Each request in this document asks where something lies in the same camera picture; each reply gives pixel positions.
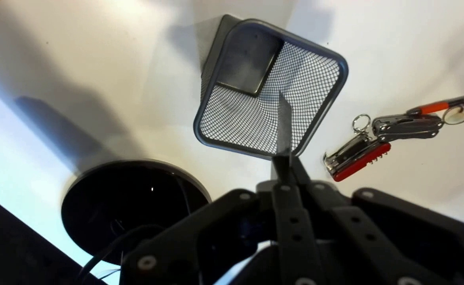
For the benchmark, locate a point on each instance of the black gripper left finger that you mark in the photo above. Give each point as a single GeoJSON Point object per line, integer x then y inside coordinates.
{"type": "Point", "coordinates": [295, 239]}

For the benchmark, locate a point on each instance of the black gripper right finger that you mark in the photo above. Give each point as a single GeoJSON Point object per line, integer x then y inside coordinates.
{"type": "Point", "coordinates": [390, 243]}

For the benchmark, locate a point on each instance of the red swiss army knife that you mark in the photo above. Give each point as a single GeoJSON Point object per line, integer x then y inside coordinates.
{"type": "Point", "coordinates": [363, 161]}

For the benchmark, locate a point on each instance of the black mesh pen holder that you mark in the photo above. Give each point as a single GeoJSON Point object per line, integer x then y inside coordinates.
{"type": "Point", "coordinates": [305, 80]}

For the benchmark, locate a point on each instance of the black round monitor stand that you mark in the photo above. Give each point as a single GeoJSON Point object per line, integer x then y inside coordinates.
{"type": "Point", "coordinates": [126, 207]}

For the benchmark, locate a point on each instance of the black computer monitor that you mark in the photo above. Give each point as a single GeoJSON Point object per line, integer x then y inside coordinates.
{"type": "Point", "coordinates": [10, 248]}

